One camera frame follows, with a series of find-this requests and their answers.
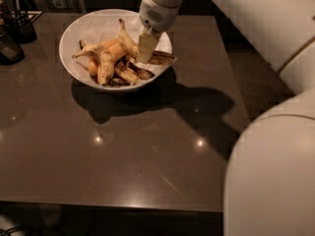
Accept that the dark overripe banana bottom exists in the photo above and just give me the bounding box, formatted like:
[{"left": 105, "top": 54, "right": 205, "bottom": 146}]
[{"left": 109, "top": 78, "right": 126, "bottom": 88}]

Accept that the black mesh utensil holder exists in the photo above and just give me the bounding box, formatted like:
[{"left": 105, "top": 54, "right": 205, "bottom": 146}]
[{"left": 3, "top": 0, "right": 37, "bottom": 44}]

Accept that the white bowl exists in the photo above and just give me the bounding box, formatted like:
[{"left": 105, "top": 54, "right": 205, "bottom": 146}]
[{"left": 59, "top": 9, "right": 176, "bottom": 94}]

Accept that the long spotted banana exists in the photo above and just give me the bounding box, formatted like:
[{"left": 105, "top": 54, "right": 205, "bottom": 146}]
[{"left": 118, "top": 19, "right": 175, "bottom": 65}]

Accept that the spotted banana left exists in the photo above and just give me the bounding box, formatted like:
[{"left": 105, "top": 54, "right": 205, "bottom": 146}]
[{"left": 72, "top": 44, "right": 114, "bottom": 86}]

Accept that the small spotted banana right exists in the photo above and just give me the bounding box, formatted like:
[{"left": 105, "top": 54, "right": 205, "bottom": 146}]
[{"left": 129, "top": 63, "right": 155, "bottom": 80}]

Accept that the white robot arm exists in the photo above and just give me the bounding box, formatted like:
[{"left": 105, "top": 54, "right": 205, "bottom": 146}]
[{"left": 140, "top": 0, "right": 315, "bottom": 236}]

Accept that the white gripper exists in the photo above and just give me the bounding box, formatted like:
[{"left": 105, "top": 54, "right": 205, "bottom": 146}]
[{"left": 137, "top": 0, "right": 180, "bottom": 64}]

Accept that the black mesh container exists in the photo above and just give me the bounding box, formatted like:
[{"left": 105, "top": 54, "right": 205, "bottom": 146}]
[{"left": 0, "top": 26, "right": 25, "bottom": 65}]

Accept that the short spotted banana middle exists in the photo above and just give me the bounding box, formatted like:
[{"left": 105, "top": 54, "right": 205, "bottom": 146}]
[{"left": 114, "top": 62, "right": 140, "bottom": 85}]

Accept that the white paper liner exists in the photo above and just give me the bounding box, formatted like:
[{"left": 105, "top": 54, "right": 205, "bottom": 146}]
[{"left": 60, "top": 10, "right": 176, "bottom": 93}]

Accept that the orange fruit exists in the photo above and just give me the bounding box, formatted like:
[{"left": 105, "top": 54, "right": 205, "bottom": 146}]
[{"left": 88, "top": 38, "right": 125, "bottom": 77}]

